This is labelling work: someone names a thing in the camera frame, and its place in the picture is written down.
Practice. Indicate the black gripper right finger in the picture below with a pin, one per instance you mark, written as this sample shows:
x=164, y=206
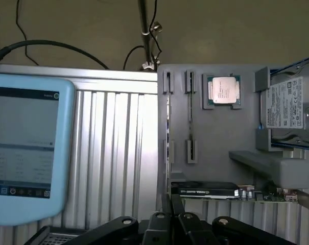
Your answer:
x=192, y=229

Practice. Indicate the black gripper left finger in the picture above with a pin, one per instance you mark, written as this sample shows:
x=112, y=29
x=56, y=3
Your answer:
x=156, y=229

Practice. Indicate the green graphics card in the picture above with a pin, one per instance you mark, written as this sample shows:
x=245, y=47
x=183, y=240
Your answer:
x=208, y=190

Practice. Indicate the grey parts rack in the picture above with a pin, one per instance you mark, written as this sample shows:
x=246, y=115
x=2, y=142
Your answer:
x=220, y=143

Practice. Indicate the open metal PC case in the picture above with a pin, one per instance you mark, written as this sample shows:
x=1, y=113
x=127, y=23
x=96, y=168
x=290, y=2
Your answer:
x=42, y=237

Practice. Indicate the silver CPU chip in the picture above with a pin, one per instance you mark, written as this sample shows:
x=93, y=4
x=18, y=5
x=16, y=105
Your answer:
x=223, y=90

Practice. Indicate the silver hard disk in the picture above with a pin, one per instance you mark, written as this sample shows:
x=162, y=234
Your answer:
x=284, y=109

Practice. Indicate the light blue teach pendant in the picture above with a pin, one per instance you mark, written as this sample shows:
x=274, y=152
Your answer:
x=29, y=132

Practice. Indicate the metal pole with clamps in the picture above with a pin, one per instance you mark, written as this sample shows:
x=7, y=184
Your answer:
x=145, y=25

